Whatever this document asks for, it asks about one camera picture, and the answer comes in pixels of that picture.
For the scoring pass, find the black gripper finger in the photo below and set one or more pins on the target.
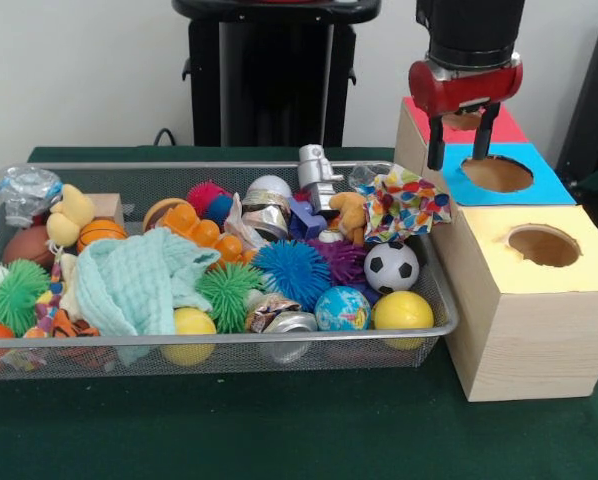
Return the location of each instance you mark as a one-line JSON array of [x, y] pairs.
[[486, 130], [436, 145]]

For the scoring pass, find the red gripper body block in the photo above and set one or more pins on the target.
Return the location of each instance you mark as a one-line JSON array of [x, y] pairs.
[[466, 90]]

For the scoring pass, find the brown plush teddy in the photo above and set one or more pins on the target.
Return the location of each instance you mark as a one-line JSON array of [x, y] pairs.
[[404, 205]]

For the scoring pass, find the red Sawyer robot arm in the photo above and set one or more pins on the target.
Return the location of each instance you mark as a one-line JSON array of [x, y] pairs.
[[474, 30]]

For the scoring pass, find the wooden box with three holes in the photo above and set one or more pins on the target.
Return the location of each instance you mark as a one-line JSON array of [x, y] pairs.
[[529, 340]]

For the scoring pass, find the clear mesh bin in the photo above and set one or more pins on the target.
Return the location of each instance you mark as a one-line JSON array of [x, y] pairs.
[[109, 366]]

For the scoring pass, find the silver toy robot figure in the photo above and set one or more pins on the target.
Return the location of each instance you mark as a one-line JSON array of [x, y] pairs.
[[316, 170]]

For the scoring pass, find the black and white soccer ball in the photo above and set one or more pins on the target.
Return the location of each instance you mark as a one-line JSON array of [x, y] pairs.
[[391, 267]]

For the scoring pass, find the yellow ball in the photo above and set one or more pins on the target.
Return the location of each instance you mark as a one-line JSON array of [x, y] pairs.
[[402, 310], [189, 325]]

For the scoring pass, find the small globe ball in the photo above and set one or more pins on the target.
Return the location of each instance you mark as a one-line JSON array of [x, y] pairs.
[[342, 307]]

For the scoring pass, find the blue spiky ball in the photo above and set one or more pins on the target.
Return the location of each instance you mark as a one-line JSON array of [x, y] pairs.
[[292, 272]]

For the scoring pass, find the orange bumpy toy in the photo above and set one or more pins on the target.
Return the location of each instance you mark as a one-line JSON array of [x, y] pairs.
[[199, 232]]

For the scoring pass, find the dark green table cloth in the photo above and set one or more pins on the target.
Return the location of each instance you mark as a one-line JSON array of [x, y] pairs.
[[279, 430]]

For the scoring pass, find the mint green cloth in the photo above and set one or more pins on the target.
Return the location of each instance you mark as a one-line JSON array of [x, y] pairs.
[[129, 285]]

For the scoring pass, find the green spiky ball with eyes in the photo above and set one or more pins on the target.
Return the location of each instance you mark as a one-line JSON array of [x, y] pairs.
[[14, 295]]

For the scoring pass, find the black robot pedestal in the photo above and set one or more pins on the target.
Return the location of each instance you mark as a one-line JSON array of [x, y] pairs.
[[269, 80]]

